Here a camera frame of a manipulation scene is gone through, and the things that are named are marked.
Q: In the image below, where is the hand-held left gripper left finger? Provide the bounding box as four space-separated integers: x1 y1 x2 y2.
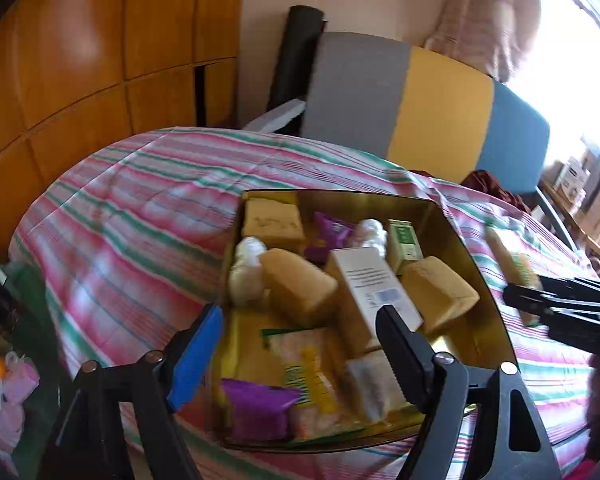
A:
40 304 225 480

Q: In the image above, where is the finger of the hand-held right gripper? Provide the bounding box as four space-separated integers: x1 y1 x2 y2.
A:
536 274 600 297
502 284 600 356

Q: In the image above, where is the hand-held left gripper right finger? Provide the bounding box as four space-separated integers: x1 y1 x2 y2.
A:
375 304 563 480

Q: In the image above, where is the clear packet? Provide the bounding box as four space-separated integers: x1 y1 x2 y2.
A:
346 350 412 423

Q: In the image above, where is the yellow sponge block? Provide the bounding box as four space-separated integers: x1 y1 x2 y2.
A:
400 256 481 336
260 248 340 328
241 197 306 253

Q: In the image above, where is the green cracker packet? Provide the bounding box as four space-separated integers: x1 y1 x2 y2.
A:
485 227 543 328
262 327 366 443

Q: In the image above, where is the cream carton box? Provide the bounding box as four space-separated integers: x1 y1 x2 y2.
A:
325 247 425 356

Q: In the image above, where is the purple candy packet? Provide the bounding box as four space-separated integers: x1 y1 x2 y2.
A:
302 211 356 265
220 379 301 442

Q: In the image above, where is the white plastic wad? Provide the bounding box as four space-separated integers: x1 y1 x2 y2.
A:
354 218 391 251
228 236 268 307

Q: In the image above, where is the small green carton box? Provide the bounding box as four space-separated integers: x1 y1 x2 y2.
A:
387 218 423 275

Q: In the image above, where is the gold square tin box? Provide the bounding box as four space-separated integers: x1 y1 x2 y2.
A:
215 189 520 453

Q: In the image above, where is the wooden side table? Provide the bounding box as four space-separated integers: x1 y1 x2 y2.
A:
537 180 600 266

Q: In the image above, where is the white product box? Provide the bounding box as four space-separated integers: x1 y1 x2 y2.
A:
555 156 591 201

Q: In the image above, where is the dark red cloth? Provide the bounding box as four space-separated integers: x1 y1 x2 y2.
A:
462 170 531 213

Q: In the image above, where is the pink green striped tablecloth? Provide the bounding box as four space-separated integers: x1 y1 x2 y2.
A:
9 127 600 480

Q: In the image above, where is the pink packet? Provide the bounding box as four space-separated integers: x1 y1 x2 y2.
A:
2 360 41 403

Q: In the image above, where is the grey yellow blue sofa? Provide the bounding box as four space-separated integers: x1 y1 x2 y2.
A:
300 31 578 251

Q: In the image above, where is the bright window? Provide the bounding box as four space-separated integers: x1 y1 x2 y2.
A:
505 0 600 171

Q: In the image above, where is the white foam armrest cover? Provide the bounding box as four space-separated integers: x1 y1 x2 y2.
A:
242 99 307 133

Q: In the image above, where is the beige patterned curtain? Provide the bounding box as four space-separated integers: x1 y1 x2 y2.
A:
425 0 541 83

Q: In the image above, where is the black rolled mat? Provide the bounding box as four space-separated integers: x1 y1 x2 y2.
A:
267 6 327 133

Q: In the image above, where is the wooden wardrobe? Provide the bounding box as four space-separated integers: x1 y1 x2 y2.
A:
0 0 246 261

